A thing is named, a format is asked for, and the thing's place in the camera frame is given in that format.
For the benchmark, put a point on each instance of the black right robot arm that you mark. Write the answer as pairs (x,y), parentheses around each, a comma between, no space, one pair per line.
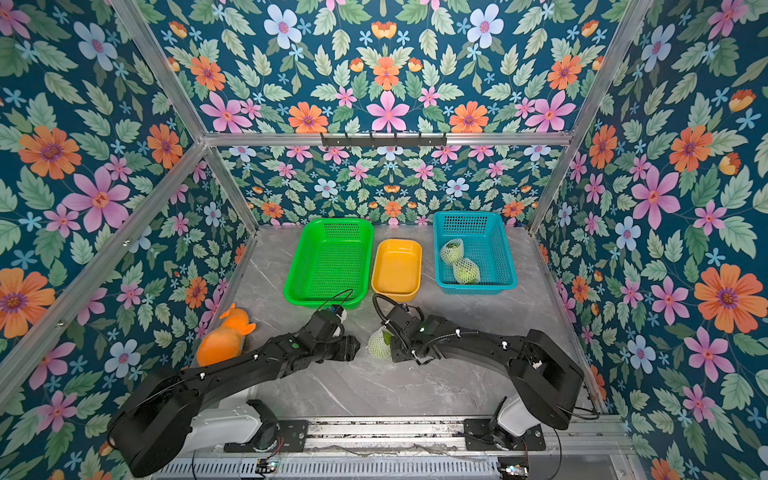
(546,379)

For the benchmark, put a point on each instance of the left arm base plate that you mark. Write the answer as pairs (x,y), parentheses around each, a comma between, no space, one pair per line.
(284,435)

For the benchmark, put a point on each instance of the black wall hook rail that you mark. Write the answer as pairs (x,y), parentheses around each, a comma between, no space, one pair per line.
(371,140)

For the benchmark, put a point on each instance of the green plastic basket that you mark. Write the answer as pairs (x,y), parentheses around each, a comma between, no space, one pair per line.
(332,264)

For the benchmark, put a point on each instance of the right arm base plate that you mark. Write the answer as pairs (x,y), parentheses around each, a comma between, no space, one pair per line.
(479,435)

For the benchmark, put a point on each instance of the green custard apple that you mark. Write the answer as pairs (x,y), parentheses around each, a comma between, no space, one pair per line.
(383,345)
(452,252)
(467,272)

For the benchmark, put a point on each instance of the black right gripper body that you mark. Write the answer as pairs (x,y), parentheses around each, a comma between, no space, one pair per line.
(396,346)

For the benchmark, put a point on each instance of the aluminium front rail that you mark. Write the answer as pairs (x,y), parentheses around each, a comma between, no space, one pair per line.
(422,447)

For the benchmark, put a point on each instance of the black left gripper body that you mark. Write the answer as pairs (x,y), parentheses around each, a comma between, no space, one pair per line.
(341,350)

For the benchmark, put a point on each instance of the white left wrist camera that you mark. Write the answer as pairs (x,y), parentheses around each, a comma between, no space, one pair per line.
(339,312)

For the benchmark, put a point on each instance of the yellow plastic tub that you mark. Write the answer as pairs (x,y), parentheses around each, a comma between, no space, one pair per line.
(397,269)

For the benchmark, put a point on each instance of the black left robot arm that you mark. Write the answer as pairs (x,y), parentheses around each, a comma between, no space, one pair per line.
(150,427)

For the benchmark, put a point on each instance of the orange plush toy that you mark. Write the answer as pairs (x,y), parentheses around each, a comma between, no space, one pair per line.
(227,340)

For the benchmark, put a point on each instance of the teal plastic basket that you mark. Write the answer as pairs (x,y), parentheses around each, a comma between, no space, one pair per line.
(472,254)

